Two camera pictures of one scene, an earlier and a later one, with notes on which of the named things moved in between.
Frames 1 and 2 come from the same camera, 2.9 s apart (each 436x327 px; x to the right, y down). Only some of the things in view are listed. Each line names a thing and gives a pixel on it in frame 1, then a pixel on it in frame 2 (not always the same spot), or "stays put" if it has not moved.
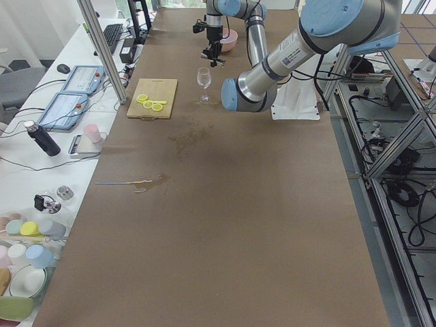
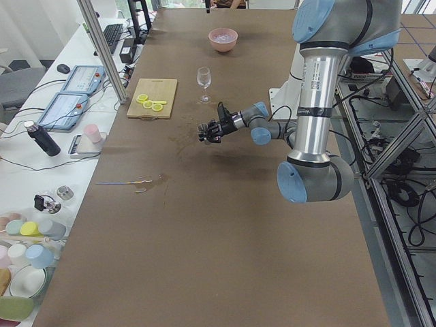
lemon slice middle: [148, 103] stays put
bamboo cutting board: [156, 89] stays put
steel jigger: [212, 52] -> [201, 131]
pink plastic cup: [93, 131] stays put
